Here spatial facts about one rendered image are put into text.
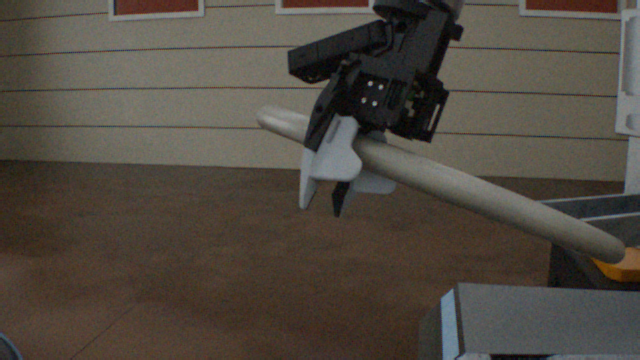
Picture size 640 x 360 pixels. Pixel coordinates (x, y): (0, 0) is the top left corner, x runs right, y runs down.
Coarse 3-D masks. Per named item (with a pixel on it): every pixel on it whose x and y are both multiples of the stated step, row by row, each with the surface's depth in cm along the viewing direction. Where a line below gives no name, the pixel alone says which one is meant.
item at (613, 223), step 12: (552, 204) 91; (564, 204) 92; (576, 204) 93; (588, 204) 94; (600, 204) 95; (612, 204) 96; (624, 204) 97; (636, 204) 98; (576, 216) 93; (588, 216) 94; (600, 216) 95; (612, 216) 82; (624, 216) 82; (636, 216) 83; (600, 228) 81; (612, 228) 82; (624, 228) 83; (636, 228) 84; (624, 240) 83; (636, 240) 84; (576, 252) 81
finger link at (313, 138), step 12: (336, 84) 54; (324, 96) 54; (336, 96) 54; (324, 108) 54; (336, 108) 54; (312, 120) 54; (324, 120) 54; (312, 132) 54; (324, 132) 54; (312, 144) 54
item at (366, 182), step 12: (360, 132) 60; (372, 132) 59; (360, 180) 60; (372, 180) 59; (384, 180) 58; (336, 192) 60; (348, 192) 60; (360, 192) 60; (372, 192) 59; (384, 192) 58; (336, 204) 60; (348, 204) 61; (336, 216) 60
